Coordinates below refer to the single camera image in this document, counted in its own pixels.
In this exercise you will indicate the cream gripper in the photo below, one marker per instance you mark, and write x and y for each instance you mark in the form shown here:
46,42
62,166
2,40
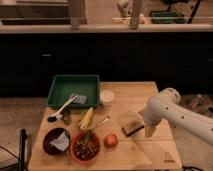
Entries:
149,130

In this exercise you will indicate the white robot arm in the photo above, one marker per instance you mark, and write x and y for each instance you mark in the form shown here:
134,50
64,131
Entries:
164,105

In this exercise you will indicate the white paper cup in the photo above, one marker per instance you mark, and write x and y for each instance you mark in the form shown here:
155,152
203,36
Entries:
106,97

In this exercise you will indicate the orange tomato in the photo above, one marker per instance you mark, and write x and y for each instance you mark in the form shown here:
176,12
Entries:
110,140

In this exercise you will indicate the metal spoon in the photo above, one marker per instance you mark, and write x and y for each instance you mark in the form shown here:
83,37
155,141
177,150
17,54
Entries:
99,124

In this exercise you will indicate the yellow corn cob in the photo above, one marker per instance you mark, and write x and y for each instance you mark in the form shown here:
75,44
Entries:
84,123

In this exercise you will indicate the orange bowl with food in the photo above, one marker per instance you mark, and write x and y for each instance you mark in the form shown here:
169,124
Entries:
84,147

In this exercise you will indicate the grey sponge block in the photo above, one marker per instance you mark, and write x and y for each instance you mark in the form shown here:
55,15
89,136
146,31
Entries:
80,99

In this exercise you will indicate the white crumpled napkin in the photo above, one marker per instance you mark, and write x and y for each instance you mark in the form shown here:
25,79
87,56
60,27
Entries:
62,142

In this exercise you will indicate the white and black spoon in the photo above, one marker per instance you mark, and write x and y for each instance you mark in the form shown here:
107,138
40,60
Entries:
57,115

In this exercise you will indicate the dark brown bowl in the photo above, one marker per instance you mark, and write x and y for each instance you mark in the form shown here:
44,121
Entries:
51,135

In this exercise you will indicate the green plastic tray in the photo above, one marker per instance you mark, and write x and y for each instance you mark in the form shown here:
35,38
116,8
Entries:
63,86

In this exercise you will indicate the green background crate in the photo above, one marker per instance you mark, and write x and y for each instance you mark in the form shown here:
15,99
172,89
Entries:
166,17

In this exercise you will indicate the black stand post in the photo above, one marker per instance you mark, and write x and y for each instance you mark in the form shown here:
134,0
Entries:
21,163

